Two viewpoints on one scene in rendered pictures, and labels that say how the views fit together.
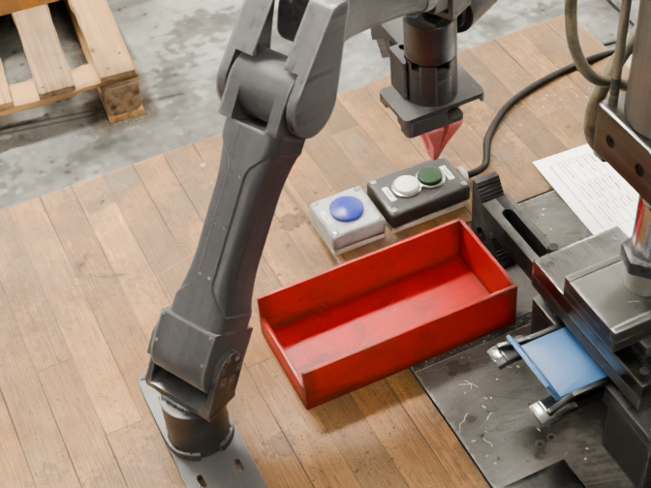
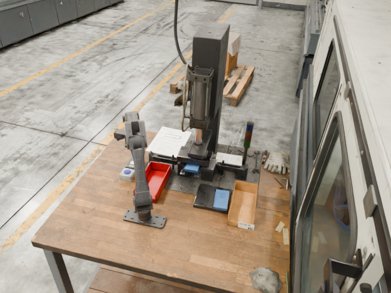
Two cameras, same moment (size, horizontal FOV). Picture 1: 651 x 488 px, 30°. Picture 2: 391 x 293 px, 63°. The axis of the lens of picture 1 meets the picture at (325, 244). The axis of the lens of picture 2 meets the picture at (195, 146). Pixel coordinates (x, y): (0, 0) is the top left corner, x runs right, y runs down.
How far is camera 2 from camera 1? 0.89 m
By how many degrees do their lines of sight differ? 43
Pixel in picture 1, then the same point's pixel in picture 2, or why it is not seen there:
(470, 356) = (170, 181)
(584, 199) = (159, 151)
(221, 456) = (152, 218)
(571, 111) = not seen: hidden behind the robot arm
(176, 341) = (141, 197)
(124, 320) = (106, 213)
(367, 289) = not seen: hidden behind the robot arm
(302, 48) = (142, 131)
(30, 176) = not seen: outside the picture
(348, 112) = (103, 160)
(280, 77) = (140, 138)
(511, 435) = (188, 186)
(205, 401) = (149, 206)
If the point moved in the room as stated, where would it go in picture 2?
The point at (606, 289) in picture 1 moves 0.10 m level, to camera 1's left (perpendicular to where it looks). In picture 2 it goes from (195, 151) to (183, 160)
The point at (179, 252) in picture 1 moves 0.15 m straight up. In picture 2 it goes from (101, 197) to (97, 175)
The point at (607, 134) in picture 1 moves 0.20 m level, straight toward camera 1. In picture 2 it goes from (192, 122) to (219, 142)
